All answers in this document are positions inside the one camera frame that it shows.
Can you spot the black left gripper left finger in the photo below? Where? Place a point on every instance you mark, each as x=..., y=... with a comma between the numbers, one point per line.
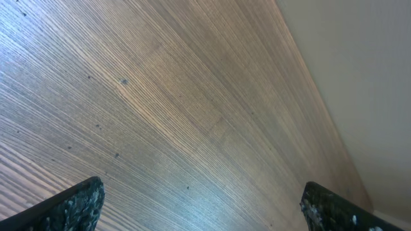
x=76, y=208

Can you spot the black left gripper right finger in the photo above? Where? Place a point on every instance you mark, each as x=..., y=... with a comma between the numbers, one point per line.
x=324, y=210

